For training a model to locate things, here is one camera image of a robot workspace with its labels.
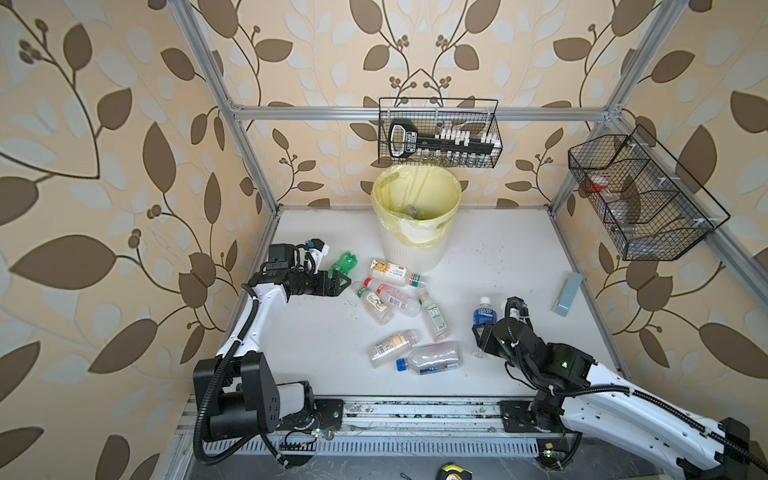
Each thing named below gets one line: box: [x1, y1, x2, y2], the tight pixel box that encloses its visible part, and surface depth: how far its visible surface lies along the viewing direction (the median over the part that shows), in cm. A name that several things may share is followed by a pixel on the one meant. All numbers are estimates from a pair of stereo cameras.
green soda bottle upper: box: [328, 251, 358, 279], surface depth 104 cm
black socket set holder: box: [388, 120, 502, 159], surface depth 84 cm
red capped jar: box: [586, 175, 609, 192], surface depth 84 cm
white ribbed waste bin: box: [371, 164, 462, 275], surface depth 93 cm
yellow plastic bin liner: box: [372, 163, 462, 249], surface depth 93 cm
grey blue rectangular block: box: [551, 272, 583, 317], surface depth 93 cm
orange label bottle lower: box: [368, 329, 419, 368], surface depth 83 cm
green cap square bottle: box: [352, 281, 394, 325], surface depth 91 cm
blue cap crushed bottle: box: [396, 341, 464, 375], surface depth 83 cm
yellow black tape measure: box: [437, 462, 473, 480], surface depth 66 cm
